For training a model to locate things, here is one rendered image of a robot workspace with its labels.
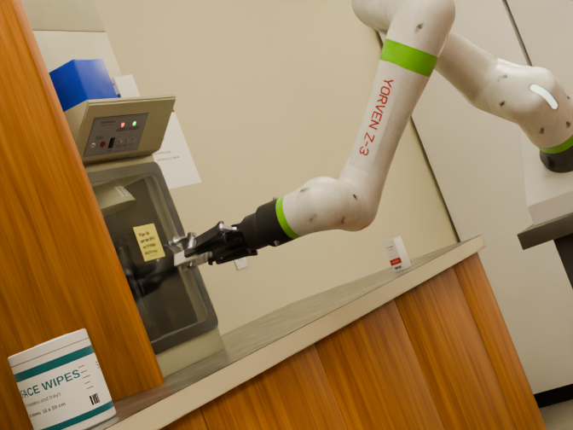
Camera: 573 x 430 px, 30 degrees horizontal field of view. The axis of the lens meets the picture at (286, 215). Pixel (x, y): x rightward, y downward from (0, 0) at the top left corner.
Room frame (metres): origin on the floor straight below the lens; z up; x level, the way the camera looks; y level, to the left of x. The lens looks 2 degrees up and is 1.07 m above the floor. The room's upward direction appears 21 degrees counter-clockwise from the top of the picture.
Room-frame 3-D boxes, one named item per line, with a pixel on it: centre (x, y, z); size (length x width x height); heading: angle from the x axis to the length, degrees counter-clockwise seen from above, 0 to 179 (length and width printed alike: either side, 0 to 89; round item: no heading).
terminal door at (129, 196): (2.28, 0.30, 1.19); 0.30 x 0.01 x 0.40; 151
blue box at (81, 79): (2.17, 0.30, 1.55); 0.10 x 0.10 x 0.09; 62
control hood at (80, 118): (2.25, 0.26, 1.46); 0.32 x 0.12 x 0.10; 152
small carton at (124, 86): (2.29, 0.24, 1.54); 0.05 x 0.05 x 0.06; 45
